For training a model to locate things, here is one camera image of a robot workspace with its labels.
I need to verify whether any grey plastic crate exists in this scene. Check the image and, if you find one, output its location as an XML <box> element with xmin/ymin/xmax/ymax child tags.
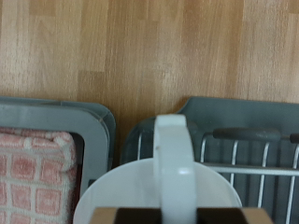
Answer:
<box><xmin>0</xmin><ymin>96</ymin><xmax>117</xmax><ymax>198</ymax></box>

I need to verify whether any pink checked towel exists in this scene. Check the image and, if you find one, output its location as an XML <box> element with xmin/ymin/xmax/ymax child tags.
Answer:
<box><xmin>0</xmin><ymin>126</ymin><xmax>78</xmax><ymax>224</ymax></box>

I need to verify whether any grey dish drying rack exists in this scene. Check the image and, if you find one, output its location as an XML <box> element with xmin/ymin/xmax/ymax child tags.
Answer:
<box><xmin>120</xmin><ymin>96</ymin><xmax>299</xmax><ymax>224</ymax></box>

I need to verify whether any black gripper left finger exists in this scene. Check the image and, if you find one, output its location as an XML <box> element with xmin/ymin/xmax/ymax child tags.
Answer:
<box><xmin>89</xmin><ymin>206</ymin><xmax>163</xmax><ymax>224</ymax></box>

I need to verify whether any white plastic mug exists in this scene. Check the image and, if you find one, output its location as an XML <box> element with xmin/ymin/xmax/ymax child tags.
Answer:
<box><xmin>72</xmin><ymin>114</ymin><xmax>243</xmax><ymax>224</ymax></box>

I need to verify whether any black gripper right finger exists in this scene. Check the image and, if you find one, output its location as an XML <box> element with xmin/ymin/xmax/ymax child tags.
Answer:
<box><xmin>195</xmin><ymin>206</ymin><xmax>275</xmax><ymax>224</ymax></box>

